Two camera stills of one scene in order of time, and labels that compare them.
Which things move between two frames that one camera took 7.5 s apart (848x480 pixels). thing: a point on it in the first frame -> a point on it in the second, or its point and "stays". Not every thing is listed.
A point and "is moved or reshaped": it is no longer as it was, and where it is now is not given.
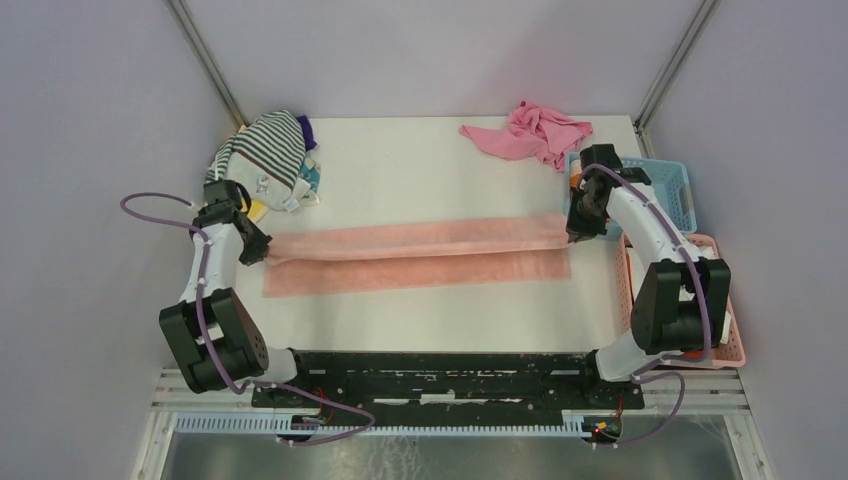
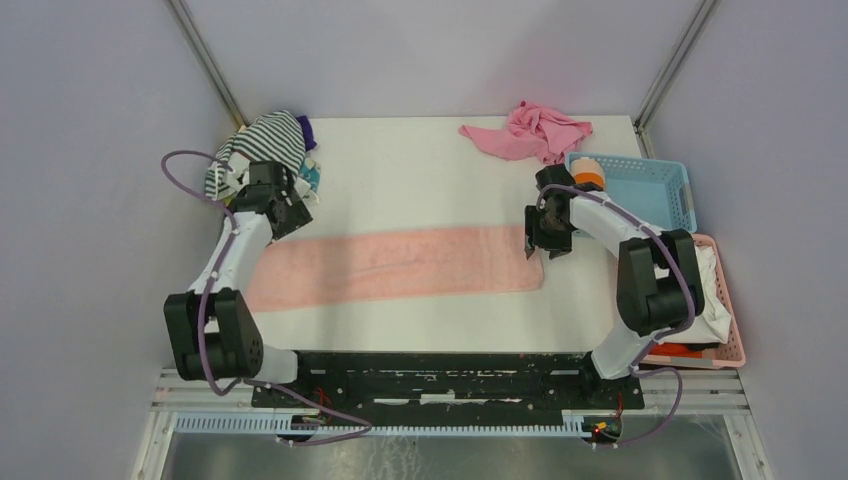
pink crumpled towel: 533,132 stays
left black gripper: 259,248 -> 295,214
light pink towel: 414,255 is moved or reshaped
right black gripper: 577,228 -> 558,246
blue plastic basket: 671,180 stays
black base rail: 454,382 stays
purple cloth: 309,140 stays
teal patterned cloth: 310,172 stays
